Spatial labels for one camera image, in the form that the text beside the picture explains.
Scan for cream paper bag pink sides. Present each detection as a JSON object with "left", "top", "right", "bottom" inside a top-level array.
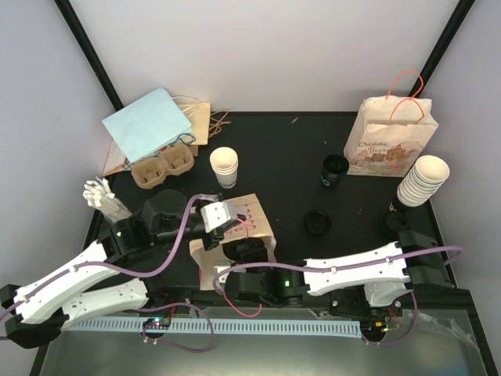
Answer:
[{"left": 189, "top": 193, "right": 276, "bottom": 292}]

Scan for black lid stack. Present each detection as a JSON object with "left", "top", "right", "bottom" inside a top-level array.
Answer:
[{"left": 320, "top": 154, "right": 349, "bottom": 190}]

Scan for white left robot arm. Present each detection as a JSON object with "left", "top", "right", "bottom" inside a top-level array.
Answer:
[{"left": 1, "top": 190, "right": 242, "bottom": 349}]

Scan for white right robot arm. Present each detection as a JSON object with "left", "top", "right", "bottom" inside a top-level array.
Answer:
[{"left": 212, "top": 231, "right": 463, "bottom": 316}]

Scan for small stack paper cups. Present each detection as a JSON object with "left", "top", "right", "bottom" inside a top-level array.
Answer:
[{"left": 209, "top": 146, "right": 238, "bottom": 189}]

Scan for stacked pulp cup carriers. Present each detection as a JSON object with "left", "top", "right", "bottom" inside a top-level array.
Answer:
[{"left": 132, "top": 144, "right": 194, "bottom": 190}]

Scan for brown kraft paper bag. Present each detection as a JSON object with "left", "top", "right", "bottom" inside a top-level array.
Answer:
[{"left": 173, "top": 96, "right": 231, "bottom": 157}]

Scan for patterned flat paper bag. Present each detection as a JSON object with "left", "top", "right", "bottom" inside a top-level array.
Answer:
[{"left": 102, "top": 140, "right": 132, "bottom": 176}]

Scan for light blue paper bag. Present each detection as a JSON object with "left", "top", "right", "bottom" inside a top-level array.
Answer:
[{"left": 103, "top": 87, "right": 191, "bottom": 163}]

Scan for black lid stacks right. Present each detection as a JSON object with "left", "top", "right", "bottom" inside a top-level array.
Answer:
[{"left": 380, "top": 200, "right": 410, "bottom": 239}]

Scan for Cream Bear printed paper bag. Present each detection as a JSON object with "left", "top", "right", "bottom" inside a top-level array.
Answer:
[{"left": 344, "top": 77, "right": 438, "bottom": 177}]

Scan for tall stack paper cups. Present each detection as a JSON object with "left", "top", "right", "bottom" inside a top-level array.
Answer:
[{"left": 396, "top": 155, "right": 450, "bottom": 208}]

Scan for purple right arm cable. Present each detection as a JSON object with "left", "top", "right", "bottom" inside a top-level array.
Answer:
[{"left": 212, "top": 245, "right": 465, "bottom": 348}]

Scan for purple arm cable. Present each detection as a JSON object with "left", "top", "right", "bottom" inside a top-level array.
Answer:
[
  {"left": 212, "top": 245, "right": 465, "bottom": 348},
  {"left": 0, "top": 193, "right": 220, "bottom": 353}
]

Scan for light blue slotted cable duct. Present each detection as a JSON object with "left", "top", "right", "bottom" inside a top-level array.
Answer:
[{"left": 70, "top": 316, "right": 362, "bottom": 339}]

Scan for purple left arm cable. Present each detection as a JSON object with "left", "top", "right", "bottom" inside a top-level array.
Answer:
[{"left": 0, "top": 193, "right": 220, "bottom": 353}]

